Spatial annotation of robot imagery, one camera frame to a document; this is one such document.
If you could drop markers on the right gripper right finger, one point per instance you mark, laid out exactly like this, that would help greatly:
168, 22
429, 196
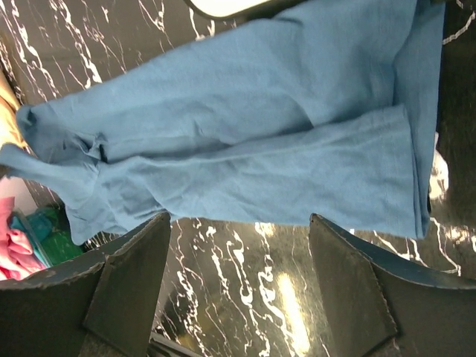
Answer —
379, 304

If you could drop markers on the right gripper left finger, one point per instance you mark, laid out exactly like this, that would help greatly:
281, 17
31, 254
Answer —
101, 303

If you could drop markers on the blue t shirt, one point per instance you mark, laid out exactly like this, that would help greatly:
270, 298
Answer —
329, 107

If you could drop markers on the green t shirt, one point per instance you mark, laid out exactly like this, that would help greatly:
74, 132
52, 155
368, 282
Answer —
58, 244

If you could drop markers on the pink t shirt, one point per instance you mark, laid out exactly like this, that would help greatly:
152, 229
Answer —
17, 258

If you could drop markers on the folded beige t shirt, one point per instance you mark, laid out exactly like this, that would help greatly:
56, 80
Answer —
9, 105

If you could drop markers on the white whiteboard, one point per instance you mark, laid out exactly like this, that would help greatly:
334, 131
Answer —
227, 9

